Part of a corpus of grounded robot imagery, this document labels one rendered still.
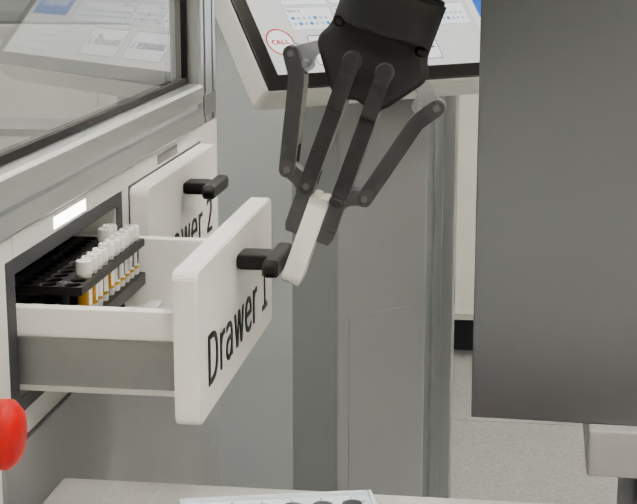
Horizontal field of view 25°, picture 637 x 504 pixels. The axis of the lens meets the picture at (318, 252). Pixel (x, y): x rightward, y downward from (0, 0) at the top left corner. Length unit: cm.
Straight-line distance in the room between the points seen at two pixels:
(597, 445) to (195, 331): 37
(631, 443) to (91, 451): 44
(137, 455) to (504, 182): 45
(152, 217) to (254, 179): 141
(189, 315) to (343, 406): 112
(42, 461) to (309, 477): 111
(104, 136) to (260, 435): 168
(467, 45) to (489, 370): 89
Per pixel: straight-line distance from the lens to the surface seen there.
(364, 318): 208
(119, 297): 116
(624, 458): 120
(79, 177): 116
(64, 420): 115
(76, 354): 103
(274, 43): 185
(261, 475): 288
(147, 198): 130
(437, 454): 280
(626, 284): 118
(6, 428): 82
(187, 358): 99
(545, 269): 117
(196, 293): 98
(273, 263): 108
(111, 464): 129
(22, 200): 105
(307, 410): 216
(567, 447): 341
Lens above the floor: 115
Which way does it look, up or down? 12 degrees down
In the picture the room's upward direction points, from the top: straight up
